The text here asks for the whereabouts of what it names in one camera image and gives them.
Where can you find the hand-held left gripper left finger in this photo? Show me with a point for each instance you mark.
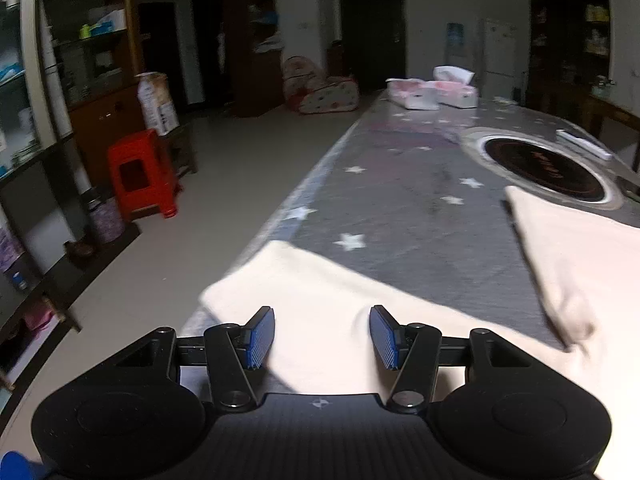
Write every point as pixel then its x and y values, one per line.
pixel 260 337

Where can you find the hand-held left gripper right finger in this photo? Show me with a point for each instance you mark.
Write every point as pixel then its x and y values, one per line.
pixel 384 337

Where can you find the cream garment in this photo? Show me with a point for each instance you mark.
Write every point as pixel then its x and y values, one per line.
pixel 325 290

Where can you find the grey star-print tablecloth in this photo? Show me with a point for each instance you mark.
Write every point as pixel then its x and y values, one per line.
pixel 400 210

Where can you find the purple patterned canister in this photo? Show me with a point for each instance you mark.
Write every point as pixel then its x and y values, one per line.
pixel 106 220

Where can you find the red plastic stool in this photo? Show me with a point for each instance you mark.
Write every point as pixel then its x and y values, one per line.
pixel 142 175

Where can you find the small wooden stool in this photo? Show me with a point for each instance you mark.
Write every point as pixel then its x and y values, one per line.
pixel 184 147

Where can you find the round black induction cooktop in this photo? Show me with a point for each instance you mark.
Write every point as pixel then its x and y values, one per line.
pixel 545 165

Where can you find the pink tissue pack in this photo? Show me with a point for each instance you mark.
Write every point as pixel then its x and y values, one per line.
pixel 412 94

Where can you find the floral child sofa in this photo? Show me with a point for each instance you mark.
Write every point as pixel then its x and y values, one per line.
pixel 325 92

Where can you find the white and orange bag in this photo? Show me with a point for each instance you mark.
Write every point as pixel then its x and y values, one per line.
pixel 157 102

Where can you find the pink tissue box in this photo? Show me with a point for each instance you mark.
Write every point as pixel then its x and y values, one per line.
pixel 457 91

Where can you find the tall wooden shelf cabinet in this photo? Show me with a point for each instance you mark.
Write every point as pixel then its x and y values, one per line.
pixel 255 75

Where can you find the white remote control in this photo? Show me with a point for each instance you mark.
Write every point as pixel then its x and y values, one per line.
pixel 582 144

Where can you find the wooden display cabinet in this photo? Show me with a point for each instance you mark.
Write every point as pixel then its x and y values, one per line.
pixel 100 110

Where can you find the dark wooden door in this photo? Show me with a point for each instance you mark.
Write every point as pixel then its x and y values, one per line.
pixel 372 35

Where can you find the white refrigerator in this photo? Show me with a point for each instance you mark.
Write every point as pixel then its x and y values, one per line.
pixel 500 55

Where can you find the water dispenser with blue bottle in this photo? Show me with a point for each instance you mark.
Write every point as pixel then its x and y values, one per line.
pixel 455 37

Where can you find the wooden side table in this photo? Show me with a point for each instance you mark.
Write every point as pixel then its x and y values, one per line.
pixel 610 110

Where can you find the glass-door cabinet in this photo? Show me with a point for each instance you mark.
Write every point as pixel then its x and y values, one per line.
pixel 20 110

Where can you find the dark wooden shelf cabinet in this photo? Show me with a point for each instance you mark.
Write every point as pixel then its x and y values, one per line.
pixel 565 60

